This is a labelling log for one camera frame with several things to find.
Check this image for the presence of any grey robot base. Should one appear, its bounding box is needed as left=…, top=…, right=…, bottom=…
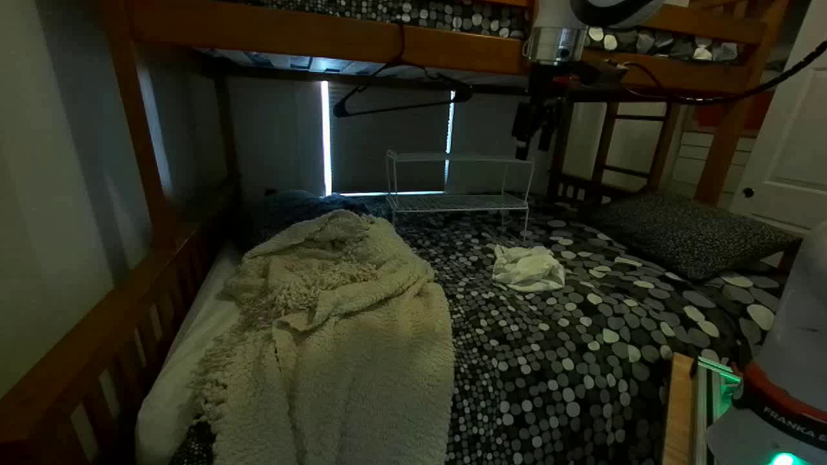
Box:
left=704, top=391, right=827, bottom=465

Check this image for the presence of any white metal rail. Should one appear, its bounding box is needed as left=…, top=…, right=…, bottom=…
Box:
left=692, top=355, right=745, bottom=438

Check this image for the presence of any black clothes hanger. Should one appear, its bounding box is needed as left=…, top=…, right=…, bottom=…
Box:
left=331, top=23, right=477, bottom=120

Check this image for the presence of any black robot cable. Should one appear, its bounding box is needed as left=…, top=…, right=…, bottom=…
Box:
left=615, top=39, right=827, bottom=112

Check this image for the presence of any light wooden plank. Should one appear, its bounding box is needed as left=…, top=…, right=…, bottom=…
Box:
left=663, top=351, right=700, bottom=465

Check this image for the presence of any dark window blind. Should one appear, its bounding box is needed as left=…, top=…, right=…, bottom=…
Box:
left=328, top=80, right=457, bottom=200
left=226, top=75, right=327, bottom=203

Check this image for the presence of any wooden bunk ladder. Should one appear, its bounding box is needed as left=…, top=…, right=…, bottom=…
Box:
left=548, top=97, right=692, bottom=206

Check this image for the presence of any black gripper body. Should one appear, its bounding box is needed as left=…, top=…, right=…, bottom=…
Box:
left=519, top=62, right=580, bottom=125

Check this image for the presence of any wooden bunk bed frame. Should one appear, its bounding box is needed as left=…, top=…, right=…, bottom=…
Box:
left=0, top=0, right=797, bottom=465

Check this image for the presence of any black polka dot duvet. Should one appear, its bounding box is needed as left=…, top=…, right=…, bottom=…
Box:
left=169, top=200, right=788, bottom=465

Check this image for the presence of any grey dotted pillow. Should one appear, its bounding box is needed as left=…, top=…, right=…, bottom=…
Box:
left=598, top=191, right=805, bottom=287

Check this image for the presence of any white wire rack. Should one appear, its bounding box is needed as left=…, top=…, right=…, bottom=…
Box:
left=384, top=147, right=539, bottom=230

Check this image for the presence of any white mattress sheet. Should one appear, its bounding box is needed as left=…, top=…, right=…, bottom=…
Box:
left=132, top=247, right=245, bottom=465

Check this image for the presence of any small white crumpled cloth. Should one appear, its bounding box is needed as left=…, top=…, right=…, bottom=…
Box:
left=488, top=244, right=570, bottom=297

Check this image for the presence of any white panel door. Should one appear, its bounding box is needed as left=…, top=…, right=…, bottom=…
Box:
left=729, top=0, right=827, bottom=237

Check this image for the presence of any cream knitted fleece blanket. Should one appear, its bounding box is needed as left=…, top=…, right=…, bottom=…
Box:
left=191, top=209, right=457, bottom=465

